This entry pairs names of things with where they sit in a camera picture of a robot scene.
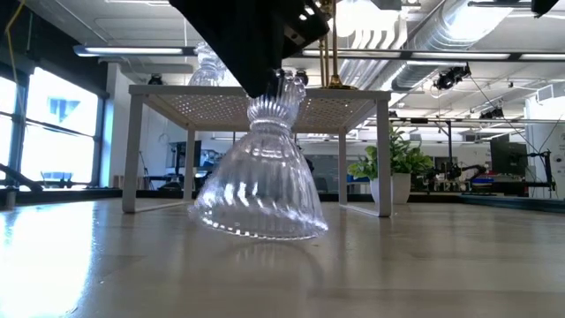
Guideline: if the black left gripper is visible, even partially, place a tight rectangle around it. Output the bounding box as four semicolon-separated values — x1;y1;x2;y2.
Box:
169;0;330;99

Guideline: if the clear ribbed glass candle holder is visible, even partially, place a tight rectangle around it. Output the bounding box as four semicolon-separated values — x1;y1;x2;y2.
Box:
187;70;330;242
188;41;230;87

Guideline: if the white perforated metal shelf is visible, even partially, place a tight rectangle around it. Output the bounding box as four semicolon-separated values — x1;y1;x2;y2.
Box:
121;84;393;217

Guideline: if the white ceiling light panel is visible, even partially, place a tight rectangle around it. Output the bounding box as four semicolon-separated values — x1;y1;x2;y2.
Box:
335;0;403;39

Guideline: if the long ceiling light strip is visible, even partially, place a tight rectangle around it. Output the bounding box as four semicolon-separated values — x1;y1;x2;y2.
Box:
72;43;565;62

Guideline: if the green potted plant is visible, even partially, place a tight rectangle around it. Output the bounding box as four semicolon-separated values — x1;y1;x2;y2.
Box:
347;125;436;205

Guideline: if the large bright window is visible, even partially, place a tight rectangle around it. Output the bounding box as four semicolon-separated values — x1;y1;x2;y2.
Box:
0;65;107;189

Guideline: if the black computer monitor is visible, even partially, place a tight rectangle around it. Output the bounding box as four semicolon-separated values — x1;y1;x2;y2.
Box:
489;133;530;177

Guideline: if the silver ventilation duct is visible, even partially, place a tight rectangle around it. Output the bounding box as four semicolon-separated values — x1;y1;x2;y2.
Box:
333;0;516;89

